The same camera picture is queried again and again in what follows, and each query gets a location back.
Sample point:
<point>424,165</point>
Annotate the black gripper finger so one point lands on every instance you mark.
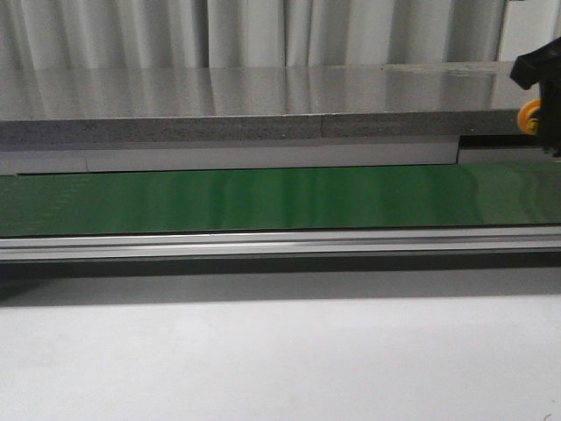
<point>542,67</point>

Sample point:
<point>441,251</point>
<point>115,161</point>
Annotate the grey stone counter slab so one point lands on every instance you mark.
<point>127,106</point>

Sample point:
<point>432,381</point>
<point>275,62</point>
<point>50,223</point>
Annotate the green conveyor belt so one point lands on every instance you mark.
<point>280,199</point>

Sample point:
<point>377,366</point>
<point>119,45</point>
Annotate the white pleated curtain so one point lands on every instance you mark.
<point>227,34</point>

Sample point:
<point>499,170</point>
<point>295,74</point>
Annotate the grey panel under counter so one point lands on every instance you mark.
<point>272,153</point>

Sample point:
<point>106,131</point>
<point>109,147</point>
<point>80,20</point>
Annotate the aluminium conveyor frame rail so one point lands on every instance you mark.
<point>513,238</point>

